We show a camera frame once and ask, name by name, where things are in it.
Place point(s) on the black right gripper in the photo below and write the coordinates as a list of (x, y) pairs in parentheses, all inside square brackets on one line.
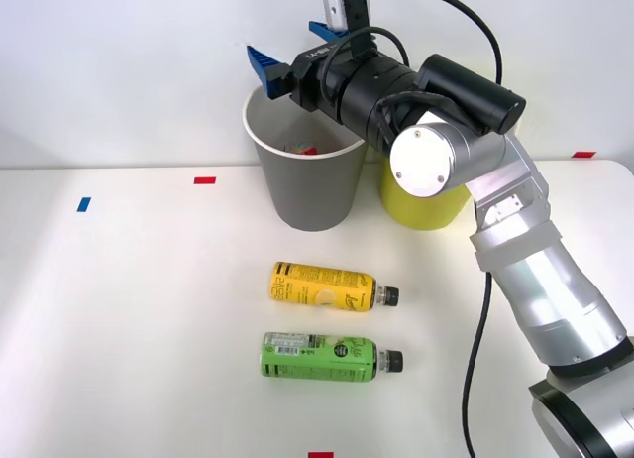
[(314, 83)]

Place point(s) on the red drink can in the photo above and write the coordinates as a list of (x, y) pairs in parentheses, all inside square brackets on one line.
[(308, 149)]

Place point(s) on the silver and black right arm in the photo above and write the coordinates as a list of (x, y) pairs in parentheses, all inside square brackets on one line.
[(535, 289)]

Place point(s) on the grey plastic waste bin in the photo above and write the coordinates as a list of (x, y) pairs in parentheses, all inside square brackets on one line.
[(309, 190)]

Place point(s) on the yellow-green plastic waste bin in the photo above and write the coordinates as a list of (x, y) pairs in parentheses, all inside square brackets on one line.
[(421, 210)]

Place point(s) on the yellow label plastic bottle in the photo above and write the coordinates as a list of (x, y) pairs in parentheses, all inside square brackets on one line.
[(317, 287)]

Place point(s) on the green label plastic bottle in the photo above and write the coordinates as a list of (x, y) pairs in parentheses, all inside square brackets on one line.
[(317, 359)]

